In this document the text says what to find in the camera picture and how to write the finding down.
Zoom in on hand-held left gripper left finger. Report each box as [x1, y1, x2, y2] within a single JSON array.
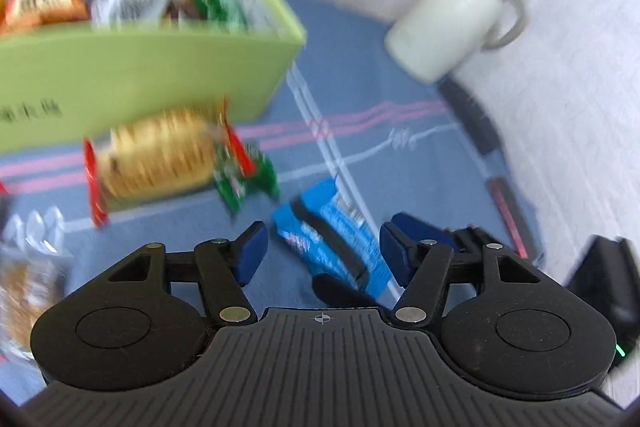
[[107, 221, 269, 325]]

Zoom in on white mug with grey lid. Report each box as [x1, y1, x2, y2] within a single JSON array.
[[383, 0, 531, 84]]

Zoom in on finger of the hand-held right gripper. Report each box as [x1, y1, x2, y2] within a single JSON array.
[[390, 213, 519, 253], [311, 273, 382, 309]]

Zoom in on golden cracker packet red ends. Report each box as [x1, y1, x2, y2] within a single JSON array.
[[82, 106, 253, 229]]

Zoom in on black bar-shaped object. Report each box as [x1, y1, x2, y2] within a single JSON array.
[[439, 78, 507, 156]]

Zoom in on blue striped tablecloth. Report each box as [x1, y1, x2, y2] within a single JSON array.
[[0, 0, 548, 408]]

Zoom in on light green box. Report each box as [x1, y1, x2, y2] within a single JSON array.
[[0, 0, 308, 156]]

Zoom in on green candy packet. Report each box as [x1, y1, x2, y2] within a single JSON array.
[[212, 141, 281, 214]]

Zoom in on blue snack packet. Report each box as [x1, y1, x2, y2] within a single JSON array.
[[271, 177, 394, 304]]

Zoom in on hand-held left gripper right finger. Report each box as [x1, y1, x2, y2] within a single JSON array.
[[379, 222, 546, 331]]

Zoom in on clear beige snack packet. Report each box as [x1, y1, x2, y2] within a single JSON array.
[[0, 206, 72, 360]]

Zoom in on brown green snack packet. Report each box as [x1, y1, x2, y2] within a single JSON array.
[[164, 0, 252, 34]]

